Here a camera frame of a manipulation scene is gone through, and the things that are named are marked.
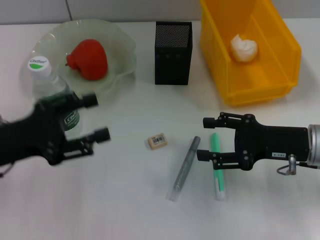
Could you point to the pale green glass fruit plate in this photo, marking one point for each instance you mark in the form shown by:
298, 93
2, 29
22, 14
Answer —
117, 62

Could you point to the beige eraser with barcode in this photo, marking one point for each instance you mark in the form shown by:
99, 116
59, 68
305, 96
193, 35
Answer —
157, 142

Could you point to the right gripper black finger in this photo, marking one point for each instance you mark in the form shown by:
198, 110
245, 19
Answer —
225, 161
222, 122

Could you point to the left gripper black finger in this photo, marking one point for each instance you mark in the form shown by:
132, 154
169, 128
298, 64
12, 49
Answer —
90, 142
80, 101

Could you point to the grey pen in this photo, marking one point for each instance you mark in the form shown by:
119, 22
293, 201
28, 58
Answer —
185, 167

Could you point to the yellow plastic bin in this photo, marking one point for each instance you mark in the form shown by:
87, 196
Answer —
270, 75

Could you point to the white paper ball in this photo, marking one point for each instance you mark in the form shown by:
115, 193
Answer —
243, 48

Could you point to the black mesh pen holder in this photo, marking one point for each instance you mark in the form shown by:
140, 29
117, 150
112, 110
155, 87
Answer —
172, 62

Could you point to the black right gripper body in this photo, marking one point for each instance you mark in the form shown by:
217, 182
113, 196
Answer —
272, 145

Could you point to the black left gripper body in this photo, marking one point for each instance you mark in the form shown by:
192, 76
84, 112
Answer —
32, 137

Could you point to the clear green-label water bottle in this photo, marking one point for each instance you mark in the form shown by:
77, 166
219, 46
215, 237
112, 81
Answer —
47, 80

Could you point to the red-orange fruit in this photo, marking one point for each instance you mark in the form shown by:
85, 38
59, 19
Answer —
90, 60

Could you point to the mint green pen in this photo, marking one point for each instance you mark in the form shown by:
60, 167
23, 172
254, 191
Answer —
216, 142

